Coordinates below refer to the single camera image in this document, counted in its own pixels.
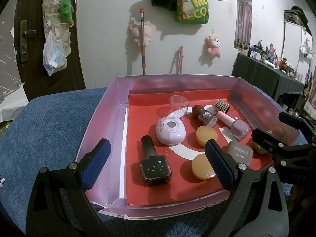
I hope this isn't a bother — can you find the white hanging plush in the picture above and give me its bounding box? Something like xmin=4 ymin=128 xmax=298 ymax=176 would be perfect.
xmin=300 ymin=41 xmax=316 ymax=60

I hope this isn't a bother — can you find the brown round bottle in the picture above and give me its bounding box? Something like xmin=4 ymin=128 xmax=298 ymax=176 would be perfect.
xmin=192 ymin=104 xmax=218 ymax=126

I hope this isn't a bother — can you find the dark bag on cabinet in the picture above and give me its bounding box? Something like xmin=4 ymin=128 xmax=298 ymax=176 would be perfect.
xmin=284 ymin=5 xmax=313 ymax=34

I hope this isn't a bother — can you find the row of cosmetic bottles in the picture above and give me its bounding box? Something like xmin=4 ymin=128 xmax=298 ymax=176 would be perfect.
xmin=234 ymin=39 xmax=303 ymax=81

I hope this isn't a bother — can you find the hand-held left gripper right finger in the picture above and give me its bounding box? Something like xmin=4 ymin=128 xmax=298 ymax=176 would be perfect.
xmin=204 ymin=139 xmax=289 ymax=237

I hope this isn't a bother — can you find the red cardboard liner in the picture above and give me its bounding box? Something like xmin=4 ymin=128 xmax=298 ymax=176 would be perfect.
xmin=125 ymin=89 xmax=273 ymax=206

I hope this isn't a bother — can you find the metal door handle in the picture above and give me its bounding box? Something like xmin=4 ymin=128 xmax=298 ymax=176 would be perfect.
xmin=20 ymin=20 xmax=37 ymax=63

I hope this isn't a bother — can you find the translucent plastic bag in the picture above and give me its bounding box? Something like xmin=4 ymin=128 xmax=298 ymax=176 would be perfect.
xmin=43 ymin=30 xmax=68 ymax=76

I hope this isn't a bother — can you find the dark cloth covered table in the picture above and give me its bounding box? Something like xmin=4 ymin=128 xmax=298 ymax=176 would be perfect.
xmin=231 ymin=53 xmax=305 ymax=109

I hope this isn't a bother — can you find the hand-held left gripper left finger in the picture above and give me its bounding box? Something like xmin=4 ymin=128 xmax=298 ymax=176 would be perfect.
xmin=26 ymin=138 xmax=111 ymax=237

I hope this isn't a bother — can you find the pale pink plush bear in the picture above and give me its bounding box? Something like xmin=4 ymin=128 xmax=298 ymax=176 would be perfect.
xmin=130 ymin=21 xmax=152 ymax=47

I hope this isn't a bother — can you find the studded silver cylinder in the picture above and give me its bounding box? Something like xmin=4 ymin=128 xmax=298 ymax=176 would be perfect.
xmin=214 ymin=99 xmax=231 ymax=113

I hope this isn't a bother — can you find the lilac white handheld device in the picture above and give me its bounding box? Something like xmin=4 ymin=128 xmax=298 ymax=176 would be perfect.
xmin=156 ymin=117 xmax=186 ymax=146

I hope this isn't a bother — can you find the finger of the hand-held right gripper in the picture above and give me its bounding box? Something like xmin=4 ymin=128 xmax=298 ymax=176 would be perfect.
xmin=251 ymin=128 xmax=316 ymax=164
xmin=278 ymin=112 xmax=316 ymax=135

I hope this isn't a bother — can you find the clear plastic cup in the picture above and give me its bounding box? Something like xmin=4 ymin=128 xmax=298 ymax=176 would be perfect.
xmin=169 ymin=95 xmax=190 ymax=115

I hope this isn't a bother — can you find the black nail polish bottle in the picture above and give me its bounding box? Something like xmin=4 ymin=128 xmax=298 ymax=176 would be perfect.
xmin=139 ymin=135 xmax=172 ymax=187

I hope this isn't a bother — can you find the hanging fabric organiser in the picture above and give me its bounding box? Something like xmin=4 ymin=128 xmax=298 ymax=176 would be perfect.
xmin=41 ymin=0 xmax=72 ymax=55

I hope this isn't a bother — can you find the amber round disc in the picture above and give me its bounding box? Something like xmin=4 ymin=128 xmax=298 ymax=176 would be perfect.
xmin=196 ymin=126 xmax=220 ymax=146
xmin=192 ymin=153 xmax=216 ymax=179

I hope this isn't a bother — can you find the green plush toy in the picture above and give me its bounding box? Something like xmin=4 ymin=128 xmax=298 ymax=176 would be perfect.
xmin=57 ymin=0 xmax=75 ymax=27

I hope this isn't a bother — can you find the white cabinet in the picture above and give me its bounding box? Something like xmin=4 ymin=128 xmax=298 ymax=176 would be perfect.
xmin=281 ymin=21 xmax=304 ymax=70

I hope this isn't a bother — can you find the green tote bag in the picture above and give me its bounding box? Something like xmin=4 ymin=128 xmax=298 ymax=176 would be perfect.
xmin=175 ymin=0 xmax=210 ymax=24

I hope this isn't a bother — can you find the dark wooden door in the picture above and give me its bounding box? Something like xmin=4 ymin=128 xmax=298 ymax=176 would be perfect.
xmin=13 ymin=0 xmax=87 ymax=102

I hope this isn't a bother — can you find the mop handle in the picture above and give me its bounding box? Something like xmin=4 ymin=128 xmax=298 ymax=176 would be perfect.
xmin=139 ymin=8 xmax=148 ymax=75

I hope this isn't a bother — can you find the grey eyeshadow case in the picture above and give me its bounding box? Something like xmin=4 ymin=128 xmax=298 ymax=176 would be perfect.
xmin=227 ymin=140 xmax=253 ymax=168

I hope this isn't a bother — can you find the purple cardboard box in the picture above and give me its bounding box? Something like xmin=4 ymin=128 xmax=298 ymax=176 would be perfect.
xmin=74 ymin=74 xmax=309 ymax=221

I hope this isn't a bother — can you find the lilac nail polish bottle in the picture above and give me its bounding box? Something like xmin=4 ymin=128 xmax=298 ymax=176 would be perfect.
xmin=217 ymin=111 xmax=250 ymax=140

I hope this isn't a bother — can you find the wall mirror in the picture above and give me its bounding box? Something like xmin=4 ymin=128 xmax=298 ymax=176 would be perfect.
xmin=233 ymin=0 xmax=253 ymax=50

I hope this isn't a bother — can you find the green bear toy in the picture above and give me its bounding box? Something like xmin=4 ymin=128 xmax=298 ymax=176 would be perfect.
xmin=253 ymin=130 xmax=274 ymax=155

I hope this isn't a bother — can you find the pink plastic hanger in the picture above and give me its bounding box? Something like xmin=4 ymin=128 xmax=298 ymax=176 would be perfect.
xmin=176 ymin=46 xmax=184 ymax=74

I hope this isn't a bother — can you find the pink plush with charm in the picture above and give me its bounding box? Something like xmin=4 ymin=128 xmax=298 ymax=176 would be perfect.
xmin=207 ymin=35 xmax=221 ymax=58

